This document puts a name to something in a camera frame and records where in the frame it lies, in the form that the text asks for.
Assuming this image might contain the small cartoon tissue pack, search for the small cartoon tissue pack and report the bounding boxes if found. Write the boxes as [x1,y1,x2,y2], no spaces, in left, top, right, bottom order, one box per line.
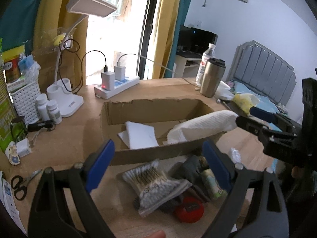
[201,169,227,200]

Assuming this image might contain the red plush pouch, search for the red plush pouch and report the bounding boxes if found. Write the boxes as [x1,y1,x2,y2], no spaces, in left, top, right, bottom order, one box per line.
[174,197,204,224]

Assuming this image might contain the white paper towel roll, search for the white paper towel roll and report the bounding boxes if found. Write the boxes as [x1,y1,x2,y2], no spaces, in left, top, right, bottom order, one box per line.
[165,110,238,145]

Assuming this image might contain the bag of cotton swabs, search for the bag of cotton swabs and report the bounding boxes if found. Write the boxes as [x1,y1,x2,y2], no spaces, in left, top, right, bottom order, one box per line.
[122,159,192,218]

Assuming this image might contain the yellow white plastic bag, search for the yellow white plastic bag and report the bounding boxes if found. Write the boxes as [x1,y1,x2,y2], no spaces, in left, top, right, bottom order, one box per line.
[233,93,260,115]

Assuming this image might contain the clear bag cotton balls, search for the clear bag cotton balls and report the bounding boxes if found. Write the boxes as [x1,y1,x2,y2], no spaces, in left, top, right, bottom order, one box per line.
[228,148,241,164]

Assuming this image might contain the grey bed headboard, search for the grey bed headboard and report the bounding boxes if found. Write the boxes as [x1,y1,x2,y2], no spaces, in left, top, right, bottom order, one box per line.
[227,40,297,106]

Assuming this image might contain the steel travel mug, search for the steel travel mug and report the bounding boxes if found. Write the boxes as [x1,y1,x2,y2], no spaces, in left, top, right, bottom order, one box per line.
[200,58,226,98]

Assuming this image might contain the small white plug adapter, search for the small white plug adapter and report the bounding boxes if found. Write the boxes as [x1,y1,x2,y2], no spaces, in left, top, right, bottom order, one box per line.
[16,138,32,157]

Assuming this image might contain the grey fabric glove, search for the grey fabric glove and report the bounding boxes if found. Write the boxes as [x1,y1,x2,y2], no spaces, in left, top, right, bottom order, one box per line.
[171,155,211,202]

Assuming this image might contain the clear water bottle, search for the clear water bottle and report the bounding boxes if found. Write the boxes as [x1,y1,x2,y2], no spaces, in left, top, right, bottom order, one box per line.
[195,43,216,87]

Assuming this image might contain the green glass jar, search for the green glass jar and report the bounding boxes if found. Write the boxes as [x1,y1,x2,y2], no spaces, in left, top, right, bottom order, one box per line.
[10,116,28,143]

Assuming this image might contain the black flashlight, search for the black flashlight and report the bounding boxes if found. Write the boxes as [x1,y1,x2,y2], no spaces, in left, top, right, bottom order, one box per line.
[27,120,54,132]

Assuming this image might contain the white pill bottle right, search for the white pill bottle right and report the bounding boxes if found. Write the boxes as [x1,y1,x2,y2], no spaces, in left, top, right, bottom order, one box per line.
[47,99,62,125]

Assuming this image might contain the white pill bottle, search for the white pill bottle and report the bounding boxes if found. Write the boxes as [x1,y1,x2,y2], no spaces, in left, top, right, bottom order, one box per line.
[47,99,62,125]
[35,93,50,121]

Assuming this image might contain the black monitor on stand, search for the black monitor on stand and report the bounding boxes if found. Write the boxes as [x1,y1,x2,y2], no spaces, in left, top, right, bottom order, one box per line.
[176,25,218,58]

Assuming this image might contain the white pill bottle left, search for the white pill bottle left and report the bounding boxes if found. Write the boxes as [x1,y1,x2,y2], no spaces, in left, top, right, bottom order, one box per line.
[35,93,50,121]

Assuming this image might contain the white folded tissue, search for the white folded tissue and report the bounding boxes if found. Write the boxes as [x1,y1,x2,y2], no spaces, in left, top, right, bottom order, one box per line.
[118,121,159,150]

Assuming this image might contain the white woven plastic basket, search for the white woven plastic basket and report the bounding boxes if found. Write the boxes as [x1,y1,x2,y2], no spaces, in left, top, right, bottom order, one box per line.
[11,81,41,125]

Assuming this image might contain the brown cardboard box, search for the brown cardboard box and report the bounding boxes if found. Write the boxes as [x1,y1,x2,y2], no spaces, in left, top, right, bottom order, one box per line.
[100,98,214,165]

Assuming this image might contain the yellow curtain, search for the yellow curtain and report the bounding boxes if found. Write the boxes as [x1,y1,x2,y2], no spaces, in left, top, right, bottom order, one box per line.
[152,0,180,79]

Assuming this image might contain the white power strip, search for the white power strip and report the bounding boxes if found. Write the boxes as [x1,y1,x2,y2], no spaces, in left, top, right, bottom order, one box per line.
[94,76,140,99]

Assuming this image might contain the white desk lamp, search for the white desk lamp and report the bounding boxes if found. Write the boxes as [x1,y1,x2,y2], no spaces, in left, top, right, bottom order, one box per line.
[46,0,116,118]

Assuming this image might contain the black handled scissors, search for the black handled scissors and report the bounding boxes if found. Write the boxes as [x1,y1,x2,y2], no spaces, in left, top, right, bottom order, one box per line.
[10,169,42,201]

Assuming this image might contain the white charger black cable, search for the white charger black cable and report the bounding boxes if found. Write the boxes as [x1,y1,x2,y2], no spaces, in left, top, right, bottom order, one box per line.
[81,49,116,91]

